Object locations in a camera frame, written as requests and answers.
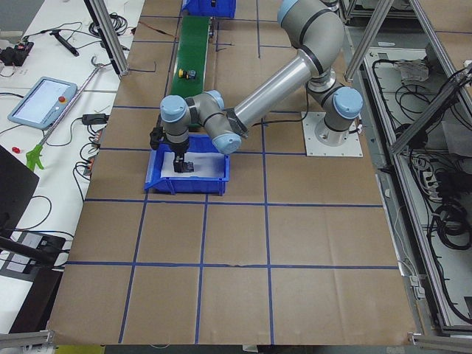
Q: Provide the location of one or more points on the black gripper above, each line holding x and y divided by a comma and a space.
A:
178, 148

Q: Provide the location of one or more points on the red mushroom push button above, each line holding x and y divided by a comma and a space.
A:
183, 167

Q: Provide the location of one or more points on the yellow mushroom push button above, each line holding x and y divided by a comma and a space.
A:
187, 74

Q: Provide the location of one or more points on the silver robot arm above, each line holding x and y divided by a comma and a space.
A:
317, 34

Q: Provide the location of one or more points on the white foam pad left bin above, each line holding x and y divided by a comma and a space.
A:
206, 165

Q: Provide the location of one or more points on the black power adapter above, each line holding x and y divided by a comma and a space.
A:
94, 119

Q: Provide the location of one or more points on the green conveyor belt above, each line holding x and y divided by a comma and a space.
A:
191, 55

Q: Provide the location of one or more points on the reacher grabber tool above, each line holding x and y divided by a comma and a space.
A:
33, 156

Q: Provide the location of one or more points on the teach pendant tablet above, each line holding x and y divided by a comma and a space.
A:
43, 104

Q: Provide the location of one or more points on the right blue plastic bin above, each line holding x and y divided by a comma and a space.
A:
214, 8

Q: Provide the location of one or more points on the black flat tool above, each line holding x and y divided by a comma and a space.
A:
56, 34

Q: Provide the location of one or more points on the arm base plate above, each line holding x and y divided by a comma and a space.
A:
320, 141

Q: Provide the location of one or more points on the aluminium frame post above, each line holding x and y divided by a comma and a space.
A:
102, 21

